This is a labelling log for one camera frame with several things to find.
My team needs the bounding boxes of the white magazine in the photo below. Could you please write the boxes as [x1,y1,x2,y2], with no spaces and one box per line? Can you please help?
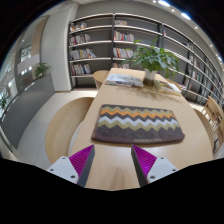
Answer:
[105,72,145,89]

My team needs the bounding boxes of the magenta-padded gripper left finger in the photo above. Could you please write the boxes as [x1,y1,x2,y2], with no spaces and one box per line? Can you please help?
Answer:
[46,144,96,188]

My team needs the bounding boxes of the green potted plant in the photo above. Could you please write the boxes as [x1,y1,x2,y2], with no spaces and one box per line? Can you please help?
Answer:
[120,37,181,87]

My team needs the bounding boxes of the zigzag striped brown towel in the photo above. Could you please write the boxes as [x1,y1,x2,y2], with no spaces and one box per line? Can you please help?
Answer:
[91,104,186,145]

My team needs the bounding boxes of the small background potted plant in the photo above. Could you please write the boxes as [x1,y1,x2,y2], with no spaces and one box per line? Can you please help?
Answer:
[33,61,52,80]

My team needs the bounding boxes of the grey bookshelf unit with books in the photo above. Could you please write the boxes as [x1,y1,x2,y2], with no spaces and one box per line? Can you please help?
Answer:
[67,12,224,108]

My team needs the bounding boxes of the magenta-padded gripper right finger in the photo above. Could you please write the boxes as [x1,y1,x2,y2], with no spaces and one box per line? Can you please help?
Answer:
[130,144,179,188]

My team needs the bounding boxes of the ceiling lights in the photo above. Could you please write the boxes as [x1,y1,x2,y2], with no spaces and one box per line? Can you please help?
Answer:
[152,0,224,64]

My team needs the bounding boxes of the round-backed wooden chair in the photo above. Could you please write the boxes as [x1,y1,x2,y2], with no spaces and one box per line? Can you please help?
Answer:
[44,96,95,165]
[92,69,111,91]
[192,107,216,152]

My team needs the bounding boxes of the slatted wooden chair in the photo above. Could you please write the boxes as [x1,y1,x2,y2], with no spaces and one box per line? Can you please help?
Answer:
[201,95,224,135]

